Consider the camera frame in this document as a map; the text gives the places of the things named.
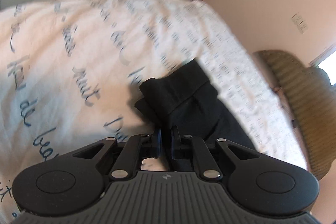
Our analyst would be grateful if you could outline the black pants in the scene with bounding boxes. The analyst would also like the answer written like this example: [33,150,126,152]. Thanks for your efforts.
[134,58,257,172]

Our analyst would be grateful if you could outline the white script-print bedspread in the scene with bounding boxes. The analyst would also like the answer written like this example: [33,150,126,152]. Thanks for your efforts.
[1,0,309,223]

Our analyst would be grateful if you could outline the window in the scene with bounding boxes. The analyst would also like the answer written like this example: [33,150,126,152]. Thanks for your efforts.
[309,44,336,86]

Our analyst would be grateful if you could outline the white wall socket plate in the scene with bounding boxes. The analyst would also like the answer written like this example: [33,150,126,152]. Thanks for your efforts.
[291,12,308,34]

